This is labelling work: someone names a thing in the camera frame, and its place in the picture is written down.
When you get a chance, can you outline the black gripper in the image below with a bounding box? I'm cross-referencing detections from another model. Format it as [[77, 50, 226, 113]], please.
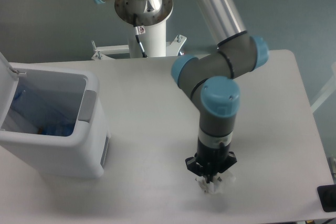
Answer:
[[185, 140, 237, 183]]

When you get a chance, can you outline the clear crushed plastic bottle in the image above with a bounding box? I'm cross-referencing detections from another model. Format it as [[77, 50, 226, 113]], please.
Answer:
[[10, 84, 75, 136]]

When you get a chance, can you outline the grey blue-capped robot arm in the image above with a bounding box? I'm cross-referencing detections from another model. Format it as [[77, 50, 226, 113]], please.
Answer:
[[94, 0, 269, 184]]

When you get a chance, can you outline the white plastic trash can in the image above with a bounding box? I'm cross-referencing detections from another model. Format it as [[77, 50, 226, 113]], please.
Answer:
[[1, 57, 110, 178]]

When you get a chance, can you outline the black device at table edge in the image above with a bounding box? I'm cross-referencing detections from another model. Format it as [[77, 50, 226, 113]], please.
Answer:
[[317, 184, 335, 212]]

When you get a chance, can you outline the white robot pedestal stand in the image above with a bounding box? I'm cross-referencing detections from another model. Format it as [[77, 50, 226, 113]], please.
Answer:
[[90, 0, 187, 61]]

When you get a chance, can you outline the white table leg frame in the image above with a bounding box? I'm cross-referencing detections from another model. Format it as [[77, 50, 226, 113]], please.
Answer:
[[310, 62, 335, 113]]

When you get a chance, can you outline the black cable on pedestal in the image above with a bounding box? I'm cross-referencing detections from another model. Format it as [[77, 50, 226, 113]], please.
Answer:
[[132, 13, 149, 58]]

